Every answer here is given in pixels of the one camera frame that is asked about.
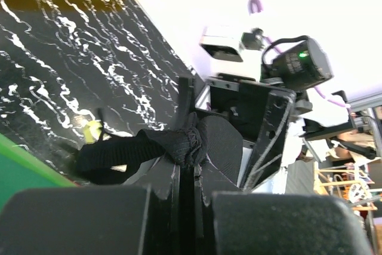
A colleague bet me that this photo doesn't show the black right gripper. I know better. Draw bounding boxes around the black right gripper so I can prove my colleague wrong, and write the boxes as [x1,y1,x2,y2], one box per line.
[177,76,296,191]

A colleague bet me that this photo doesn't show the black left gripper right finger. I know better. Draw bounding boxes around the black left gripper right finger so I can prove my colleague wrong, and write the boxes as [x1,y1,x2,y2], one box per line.
[193,159,374,255]

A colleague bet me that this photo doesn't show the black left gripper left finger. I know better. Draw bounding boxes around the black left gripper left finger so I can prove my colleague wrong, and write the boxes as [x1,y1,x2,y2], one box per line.
[1,160,179,254]

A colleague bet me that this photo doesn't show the black bra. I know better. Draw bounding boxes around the black bra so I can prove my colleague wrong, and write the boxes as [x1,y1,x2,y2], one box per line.
[74,111,244,186]

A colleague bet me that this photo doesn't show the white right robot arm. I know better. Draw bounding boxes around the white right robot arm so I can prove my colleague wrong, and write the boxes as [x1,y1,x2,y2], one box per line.
[196,35,352,191]

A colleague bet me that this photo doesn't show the pale green ceramic mug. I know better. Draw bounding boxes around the pale green ceramic mug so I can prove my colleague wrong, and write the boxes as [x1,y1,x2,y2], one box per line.
[82,120,102,144]

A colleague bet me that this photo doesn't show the green binder folder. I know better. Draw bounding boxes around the green binder folder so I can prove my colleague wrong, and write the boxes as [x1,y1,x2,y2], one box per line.
[1,135,77,207]

